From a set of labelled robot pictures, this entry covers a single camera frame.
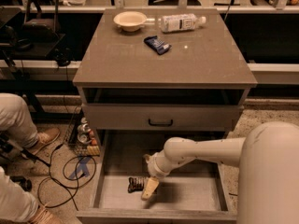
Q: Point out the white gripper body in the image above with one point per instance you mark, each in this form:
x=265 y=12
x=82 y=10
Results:
x=152 y=166

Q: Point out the dark rxbar chocolate bar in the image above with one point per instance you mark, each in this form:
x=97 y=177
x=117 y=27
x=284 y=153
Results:
x=136 y=183

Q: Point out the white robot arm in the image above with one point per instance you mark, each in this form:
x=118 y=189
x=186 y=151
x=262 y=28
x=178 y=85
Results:
x=267 y=160

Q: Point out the open lower drawer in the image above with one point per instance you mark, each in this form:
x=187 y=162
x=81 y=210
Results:
x=192 y=194

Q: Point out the closed upper drawer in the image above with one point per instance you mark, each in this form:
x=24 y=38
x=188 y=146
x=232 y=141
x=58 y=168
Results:
x=220 y=118

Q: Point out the grey drawer cabinet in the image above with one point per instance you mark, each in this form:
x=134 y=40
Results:
x=140 y=88

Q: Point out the blue tape cross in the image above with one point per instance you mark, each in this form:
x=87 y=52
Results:
x=81 y=169

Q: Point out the tan shoe upper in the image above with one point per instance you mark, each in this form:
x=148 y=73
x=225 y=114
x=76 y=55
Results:
x=44 y=139

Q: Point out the tan shoe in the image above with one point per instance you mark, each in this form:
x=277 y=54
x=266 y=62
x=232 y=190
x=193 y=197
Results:
x=44 y=139
x=44 y=216

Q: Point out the blue snack packet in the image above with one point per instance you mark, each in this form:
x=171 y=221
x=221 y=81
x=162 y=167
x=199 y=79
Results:
x=159 y=46

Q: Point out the tan shoe lower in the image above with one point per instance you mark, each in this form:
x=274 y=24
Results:
x=44 y=216

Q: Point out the person leg upper left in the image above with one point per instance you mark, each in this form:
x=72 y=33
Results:
x=15 y=120

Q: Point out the person leg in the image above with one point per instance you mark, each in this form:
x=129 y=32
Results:
x=16 y=204
x=15 y=120

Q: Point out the clear plastic water bottle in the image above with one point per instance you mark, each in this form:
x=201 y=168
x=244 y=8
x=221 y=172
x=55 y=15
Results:
x=181 y=22

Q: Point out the person leg lower left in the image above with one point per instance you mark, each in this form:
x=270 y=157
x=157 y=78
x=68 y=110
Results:
x=16 y=204

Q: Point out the white ceramic bowl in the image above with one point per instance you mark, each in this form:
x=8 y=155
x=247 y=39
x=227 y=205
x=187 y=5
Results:
x=130 y=21

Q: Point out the black drawer handle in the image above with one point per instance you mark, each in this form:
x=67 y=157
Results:
x=164 y=123

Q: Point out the wire basket with cans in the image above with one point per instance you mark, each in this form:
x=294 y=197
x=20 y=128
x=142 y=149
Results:
x=79 y=137

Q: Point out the black chair frame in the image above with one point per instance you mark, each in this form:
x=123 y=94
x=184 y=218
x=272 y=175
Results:
x=42 y=31

